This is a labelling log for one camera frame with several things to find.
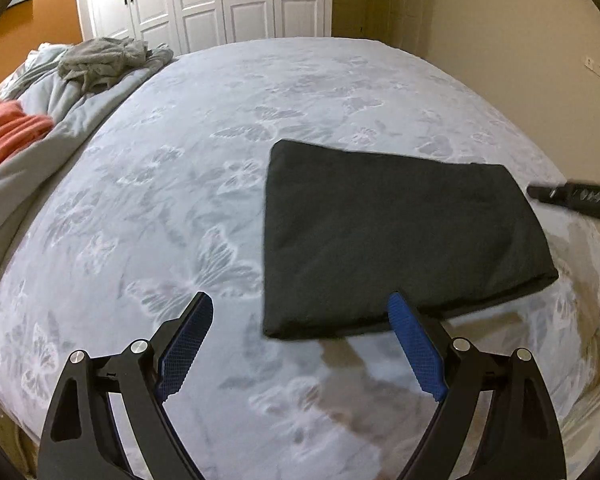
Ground crumpled grey garment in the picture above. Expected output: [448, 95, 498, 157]
[57, 38, 148, 93]

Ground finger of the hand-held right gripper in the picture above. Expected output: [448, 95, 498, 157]
[527, 182, 600, 222]

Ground person's light clothing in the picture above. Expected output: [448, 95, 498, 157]
[562, 374, 600, 480]

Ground white panelled wardrobe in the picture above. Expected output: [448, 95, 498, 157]
[74, 0, 333, 57]

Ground bed with butterfly sheet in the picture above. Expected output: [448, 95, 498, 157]
[0, 36, 600, 480]

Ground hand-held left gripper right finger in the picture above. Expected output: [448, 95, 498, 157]
[387, 292, 566, 480]

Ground pink blanket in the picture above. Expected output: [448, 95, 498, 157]
[0, 100, 56, 178]

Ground light grey duvet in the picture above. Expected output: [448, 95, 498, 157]
[0, 42, 175, 306]

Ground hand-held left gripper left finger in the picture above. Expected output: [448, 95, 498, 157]
[37, 292, 214, 480]

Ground dark grey pants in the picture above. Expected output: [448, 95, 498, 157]
[261, 139, 560, 341]

